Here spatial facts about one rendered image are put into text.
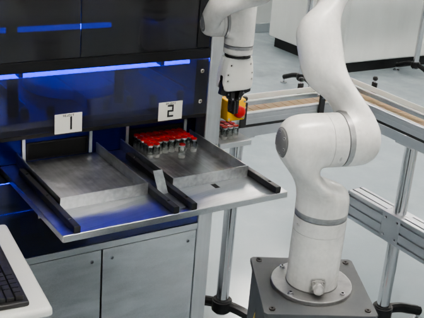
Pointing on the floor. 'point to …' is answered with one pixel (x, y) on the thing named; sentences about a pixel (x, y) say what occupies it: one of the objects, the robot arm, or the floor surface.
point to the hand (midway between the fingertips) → (233, 106)
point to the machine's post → (207, 127)
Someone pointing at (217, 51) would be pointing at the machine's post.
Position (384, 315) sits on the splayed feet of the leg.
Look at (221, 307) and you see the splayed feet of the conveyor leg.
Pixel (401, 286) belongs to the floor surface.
